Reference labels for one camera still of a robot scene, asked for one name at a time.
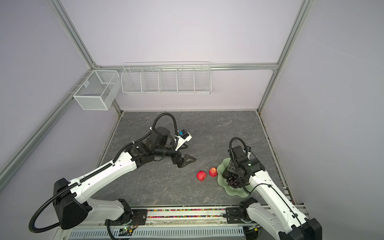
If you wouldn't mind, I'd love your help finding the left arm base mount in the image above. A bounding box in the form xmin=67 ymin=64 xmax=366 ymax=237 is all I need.
xmin=108 ymin=209 xmax=148 ymax=226

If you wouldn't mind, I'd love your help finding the white mesh box basket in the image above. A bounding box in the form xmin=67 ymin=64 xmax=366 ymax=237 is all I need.
xmin=74 ymin=70 xmax=121 ymax=111

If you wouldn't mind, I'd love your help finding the white vented cable duct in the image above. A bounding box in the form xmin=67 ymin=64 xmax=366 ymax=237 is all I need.
xmin=68 ymin=226 xmax=245 ymax=240

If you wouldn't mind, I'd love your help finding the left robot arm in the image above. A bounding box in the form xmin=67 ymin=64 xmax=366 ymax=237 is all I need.
xmin=29 ymin=113 xmax=196 ymax=233

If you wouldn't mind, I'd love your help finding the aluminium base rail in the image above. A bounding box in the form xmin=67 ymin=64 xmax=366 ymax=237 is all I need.
xmin=58 ymin=204 xmax=313 ymax=230

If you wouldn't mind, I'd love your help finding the green wavy fruit bowl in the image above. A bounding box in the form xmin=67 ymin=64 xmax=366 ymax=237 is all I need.
xmin=217 ymin=158 xmax=249 ymax=198

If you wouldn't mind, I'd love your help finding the red apple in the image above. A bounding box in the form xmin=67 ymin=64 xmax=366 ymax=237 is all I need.
xmin=209 ymin=167 xmax=218 ymax=178
xmin=197 ymin=171 xmax=207 ymax=181

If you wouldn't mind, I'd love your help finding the dark purple grape bunch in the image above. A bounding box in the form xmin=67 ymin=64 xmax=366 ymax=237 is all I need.
xmin=227 ymin=176 xmax=243 ymax=189

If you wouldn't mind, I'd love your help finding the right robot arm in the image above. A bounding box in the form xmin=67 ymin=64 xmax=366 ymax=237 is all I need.
xmin=223 ymin=137 xmax=323 ymax=240

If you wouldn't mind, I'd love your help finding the white wire rack shelf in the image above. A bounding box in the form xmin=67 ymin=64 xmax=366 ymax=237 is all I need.
xmin=121 ymin=62 xmax=212 ymax=94

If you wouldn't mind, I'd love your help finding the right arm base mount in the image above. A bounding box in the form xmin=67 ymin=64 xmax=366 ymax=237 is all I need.
xmin=223 ymin=207 xmax=267 ymax=225

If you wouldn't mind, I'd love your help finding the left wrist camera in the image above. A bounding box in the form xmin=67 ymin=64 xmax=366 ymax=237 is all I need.
xmin=175 ymin=130 xmax=192 ymax=151

